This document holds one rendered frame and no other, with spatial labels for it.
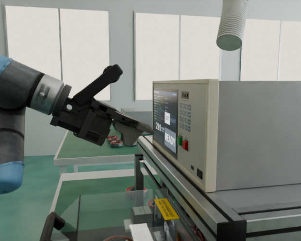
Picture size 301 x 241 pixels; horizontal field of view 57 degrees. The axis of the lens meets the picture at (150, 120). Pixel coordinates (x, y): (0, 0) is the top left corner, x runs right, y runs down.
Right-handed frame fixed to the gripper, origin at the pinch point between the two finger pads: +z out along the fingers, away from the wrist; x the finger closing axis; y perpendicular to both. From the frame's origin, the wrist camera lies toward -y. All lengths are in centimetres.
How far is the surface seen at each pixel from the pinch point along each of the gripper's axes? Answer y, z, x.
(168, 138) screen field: 1.1, 8.4, -9.6
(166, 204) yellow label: 12.7, 7.9, 7.1
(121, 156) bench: 38, 29, -153
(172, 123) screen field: -2.9, 6.6, -6.3
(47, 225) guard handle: 22.5, -12.6, 10.4
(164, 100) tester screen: -7.7, 4.4, -14.2
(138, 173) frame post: 19.3, 13.5, -38.7
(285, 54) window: -231, 330, -468
